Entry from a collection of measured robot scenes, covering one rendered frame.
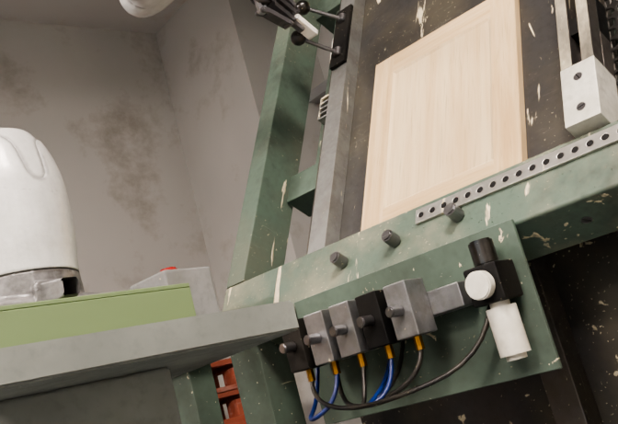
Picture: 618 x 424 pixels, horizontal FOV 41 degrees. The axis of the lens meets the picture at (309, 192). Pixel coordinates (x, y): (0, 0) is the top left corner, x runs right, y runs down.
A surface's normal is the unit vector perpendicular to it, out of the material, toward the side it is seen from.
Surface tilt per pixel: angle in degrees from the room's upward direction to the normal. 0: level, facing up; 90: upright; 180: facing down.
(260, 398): 90
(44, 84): 90
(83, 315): 90
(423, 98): 60
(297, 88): 90
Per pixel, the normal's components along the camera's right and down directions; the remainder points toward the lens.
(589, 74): -0.71, -0.48
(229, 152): -0.76, 0.04
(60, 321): 0.59, -0.35
